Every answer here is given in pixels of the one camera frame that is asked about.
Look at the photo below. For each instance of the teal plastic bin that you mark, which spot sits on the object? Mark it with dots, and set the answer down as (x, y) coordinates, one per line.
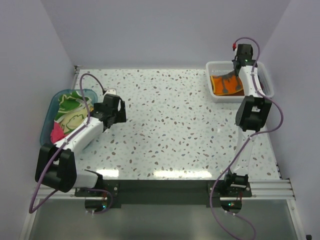
(48, 125)

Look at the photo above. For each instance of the white plastic mesh basket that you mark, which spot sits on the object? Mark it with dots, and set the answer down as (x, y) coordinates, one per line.
(216, 68)

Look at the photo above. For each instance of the green patterned towel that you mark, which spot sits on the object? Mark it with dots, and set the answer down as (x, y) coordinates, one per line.
(72, 111)

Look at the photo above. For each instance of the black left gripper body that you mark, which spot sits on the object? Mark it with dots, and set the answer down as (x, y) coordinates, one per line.
(116, 117)

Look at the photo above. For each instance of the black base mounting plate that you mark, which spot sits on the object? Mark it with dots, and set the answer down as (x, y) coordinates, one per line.
(117, 193)

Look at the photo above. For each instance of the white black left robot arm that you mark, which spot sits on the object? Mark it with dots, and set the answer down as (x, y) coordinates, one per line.
(57, 164)

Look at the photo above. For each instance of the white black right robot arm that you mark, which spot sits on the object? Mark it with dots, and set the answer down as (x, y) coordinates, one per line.
(250, 117)

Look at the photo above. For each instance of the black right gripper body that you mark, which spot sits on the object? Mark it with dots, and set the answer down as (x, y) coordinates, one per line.
(234, 60)

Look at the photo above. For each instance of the pink towel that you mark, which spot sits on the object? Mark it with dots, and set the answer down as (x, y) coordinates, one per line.
(57, 133)

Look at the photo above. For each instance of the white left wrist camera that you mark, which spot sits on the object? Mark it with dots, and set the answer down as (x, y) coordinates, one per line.
(110, 91)

